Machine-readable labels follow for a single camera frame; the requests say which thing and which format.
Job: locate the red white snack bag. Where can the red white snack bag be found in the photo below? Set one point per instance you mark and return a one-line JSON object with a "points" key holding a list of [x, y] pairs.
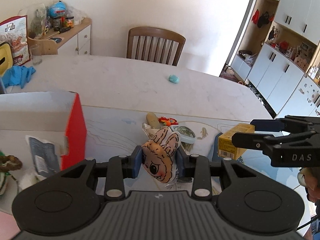
{"points": [[13, 37]]}

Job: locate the black hanging bag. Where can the black hanging bag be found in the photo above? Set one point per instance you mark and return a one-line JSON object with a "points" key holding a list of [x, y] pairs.
{"points": [[263, 20]]}

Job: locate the small teal oval case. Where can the small teal oval case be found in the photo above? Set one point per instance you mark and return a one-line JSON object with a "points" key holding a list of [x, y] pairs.
{"points": [[173, 79]]}

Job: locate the clear drinking glass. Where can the clear drinking glass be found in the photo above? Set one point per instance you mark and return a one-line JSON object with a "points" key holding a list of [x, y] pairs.
{"points": [[35, 55]]}

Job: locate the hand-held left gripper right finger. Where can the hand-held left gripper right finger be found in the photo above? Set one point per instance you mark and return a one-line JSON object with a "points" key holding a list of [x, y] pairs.
{"points": [[182, 167]]}

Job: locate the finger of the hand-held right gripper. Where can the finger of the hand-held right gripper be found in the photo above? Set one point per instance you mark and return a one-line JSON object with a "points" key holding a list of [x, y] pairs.
{"points": [[250, 141], [266, 125]]}

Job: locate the clear plastic bags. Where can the clear plastic bags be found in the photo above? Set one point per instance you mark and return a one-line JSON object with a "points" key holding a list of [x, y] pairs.
{"points": [[76, 15]]}

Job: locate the brown wooden slatted chair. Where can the brown wooden slatted chair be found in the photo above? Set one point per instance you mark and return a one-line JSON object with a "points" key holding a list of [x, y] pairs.
{"points": [[155, 33]]}

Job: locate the rabbit-face plush toy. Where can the rabbit-face plush toy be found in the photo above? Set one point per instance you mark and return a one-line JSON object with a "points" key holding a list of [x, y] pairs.
{"points": [[160, 155]]}

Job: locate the orange red toy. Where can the orange red toy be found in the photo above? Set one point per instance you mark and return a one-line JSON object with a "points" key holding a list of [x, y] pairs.
{"points": [[168, 121]]}

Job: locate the small dark sauce jar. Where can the small dark sauce jar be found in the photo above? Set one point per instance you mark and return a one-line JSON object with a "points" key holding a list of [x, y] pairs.
{"points": [[63, 23]]}

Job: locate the grey-blue wipes packet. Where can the grey-blue wipes packet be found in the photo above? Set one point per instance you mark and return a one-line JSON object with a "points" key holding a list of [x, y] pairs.
{"points": [[42, 155]]}

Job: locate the person's right hand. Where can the person's right hand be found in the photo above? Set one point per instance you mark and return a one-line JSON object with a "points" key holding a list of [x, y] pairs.
{"points": [[310, 177]]}

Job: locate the person's right forearm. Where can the person's right forearm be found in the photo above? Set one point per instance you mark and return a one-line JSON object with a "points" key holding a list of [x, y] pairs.
{"points": [[314, 212]]}

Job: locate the blue cloth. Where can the blue cloth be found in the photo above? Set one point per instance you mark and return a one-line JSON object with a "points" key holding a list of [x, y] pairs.
{"points": [[17, 76]]}

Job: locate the light wooden rack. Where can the light wooden rack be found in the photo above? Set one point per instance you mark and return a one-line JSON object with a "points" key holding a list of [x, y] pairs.
{"points": [[47, 46]]}

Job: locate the red hanging bag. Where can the red hanging bag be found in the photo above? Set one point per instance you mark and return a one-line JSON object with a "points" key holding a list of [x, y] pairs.
{"points": [[255, 17]]}

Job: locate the small colourful house model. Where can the small colourful house model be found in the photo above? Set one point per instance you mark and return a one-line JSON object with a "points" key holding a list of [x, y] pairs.
{"points": [[46, 30]]}

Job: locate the blue globe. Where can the blue globe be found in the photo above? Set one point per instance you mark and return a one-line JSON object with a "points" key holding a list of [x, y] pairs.
{"points": [[57, 10]]}

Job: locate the grey bag in cabinet niche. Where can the grey bag in cabinet niche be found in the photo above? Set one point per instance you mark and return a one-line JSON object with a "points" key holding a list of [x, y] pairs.
{"points": [[247, 58]]}

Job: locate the patterned doormat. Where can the patterned doormat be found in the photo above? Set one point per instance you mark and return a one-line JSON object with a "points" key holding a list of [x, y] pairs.
{"points": [[230, 76]]}

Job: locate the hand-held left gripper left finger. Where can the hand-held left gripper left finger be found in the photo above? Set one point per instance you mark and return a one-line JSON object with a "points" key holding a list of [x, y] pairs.
{"points": [[137, 165]]}

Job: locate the dark green yellow-lid tissue box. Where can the dark green yellow-lid tissue box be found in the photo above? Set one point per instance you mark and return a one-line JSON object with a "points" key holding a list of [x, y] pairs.
{"points": [[5, 57]]}

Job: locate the jar with orange contents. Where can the jar with orange contents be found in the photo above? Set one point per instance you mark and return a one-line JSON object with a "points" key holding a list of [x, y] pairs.
{"points": [[70, 22]]}

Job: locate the white wood-topped sideboard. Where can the white wood-topped sideboard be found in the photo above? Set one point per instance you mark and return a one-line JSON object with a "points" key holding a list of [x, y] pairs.
{"points": [[80, 42]]}

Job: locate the light green oval tin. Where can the light green oval tin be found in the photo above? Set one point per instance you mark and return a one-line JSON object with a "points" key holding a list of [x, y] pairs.
{"points": [[186, 133]]}

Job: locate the white wall cabinet unit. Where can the white wall cabinet unit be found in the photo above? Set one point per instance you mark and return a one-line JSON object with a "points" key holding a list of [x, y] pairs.
{"points": [[295, 5]]}

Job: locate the clear bag of dried herbs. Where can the clear bag of dried herbs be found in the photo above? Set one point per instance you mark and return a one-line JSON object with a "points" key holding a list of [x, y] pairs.
{"points": [[38, 20]]}

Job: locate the small yellow box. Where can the small yellow box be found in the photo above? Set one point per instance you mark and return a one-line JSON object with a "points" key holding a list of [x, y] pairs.
{"points": [[228, 142]]}

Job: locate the row of shelf ornaments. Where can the row of shelf ornaments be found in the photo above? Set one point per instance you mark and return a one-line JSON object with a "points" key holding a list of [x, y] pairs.
{"points": [[300, 52]]}

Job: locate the white fridge with magnets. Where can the white fridge with magnets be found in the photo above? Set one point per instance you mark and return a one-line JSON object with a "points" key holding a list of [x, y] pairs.
{"points": [[300, 100]]}

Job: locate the row of shoes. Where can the row of shoes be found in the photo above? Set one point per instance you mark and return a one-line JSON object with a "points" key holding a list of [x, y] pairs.
{"points": [[256, 93]]}

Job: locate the beige slippers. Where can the beige slippers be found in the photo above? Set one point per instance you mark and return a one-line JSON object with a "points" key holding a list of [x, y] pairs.
{"points": [[229, 70]]}

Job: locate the clear plastic wrapper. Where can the clear plastic wrapper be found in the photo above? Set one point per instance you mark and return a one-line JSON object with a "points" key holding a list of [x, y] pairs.
{"points": [[149, 132]]}

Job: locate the red cardboard box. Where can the red cardboard box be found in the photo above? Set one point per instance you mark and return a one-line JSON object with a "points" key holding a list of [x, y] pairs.
{"points": [[75, 130]]}

